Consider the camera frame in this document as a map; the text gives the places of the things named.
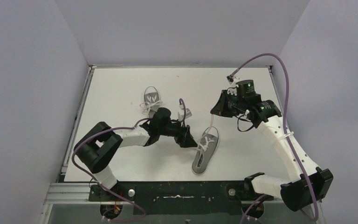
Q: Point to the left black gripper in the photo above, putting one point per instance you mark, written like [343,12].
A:
[183,136]

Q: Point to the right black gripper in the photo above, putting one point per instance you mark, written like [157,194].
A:
[219,109]

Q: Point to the grey canvas sneaker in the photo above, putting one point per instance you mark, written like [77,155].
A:
[207,145]
[152,101]

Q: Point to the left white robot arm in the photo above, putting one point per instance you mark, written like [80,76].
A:
[97,148]

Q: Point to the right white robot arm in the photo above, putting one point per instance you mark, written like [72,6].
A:
[307,181]

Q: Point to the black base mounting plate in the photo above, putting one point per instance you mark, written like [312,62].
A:
[188,198]

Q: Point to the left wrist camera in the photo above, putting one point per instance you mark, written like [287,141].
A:
[184,114]

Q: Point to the aluminium frame rail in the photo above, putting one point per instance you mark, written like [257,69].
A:
[81,192]

